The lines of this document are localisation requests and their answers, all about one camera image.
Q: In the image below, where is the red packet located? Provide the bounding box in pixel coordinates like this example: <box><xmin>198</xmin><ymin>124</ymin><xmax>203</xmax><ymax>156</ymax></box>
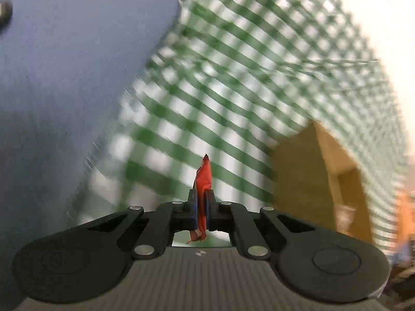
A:
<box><xmin>187</xmin><ymin>154</ymin><xmax>212</xmax><ymax>244</ymax></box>

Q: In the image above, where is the brown cardboard box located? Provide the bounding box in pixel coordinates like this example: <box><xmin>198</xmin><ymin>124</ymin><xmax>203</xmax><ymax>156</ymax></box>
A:
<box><xmin>272</xmin><ymin>122</ymin><xmax>374</xmax><ymax>243</ymax></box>

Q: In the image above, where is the green white checkered cloth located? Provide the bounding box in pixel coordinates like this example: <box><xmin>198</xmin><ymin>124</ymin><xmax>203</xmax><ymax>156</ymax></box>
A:
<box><xmin>75</xmin><ymin>0</ymin><xmax>406</xmax><ymax>254</ymax></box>

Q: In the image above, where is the orange cushion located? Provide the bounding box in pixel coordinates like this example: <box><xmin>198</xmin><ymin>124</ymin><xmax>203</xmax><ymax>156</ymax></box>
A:
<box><xmin>395</xmin><ymin>191</ymin><xmax>414</xmax><ymax>251</ymax></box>

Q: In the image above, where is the blue sofa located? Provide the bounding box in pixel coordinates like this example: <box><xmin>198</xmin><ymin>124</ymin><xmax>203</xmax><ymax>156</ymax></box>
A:
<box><xmin>1</xmin><ymin>0</ymin><xmax>179</xmax><ymax>310</ymax></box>

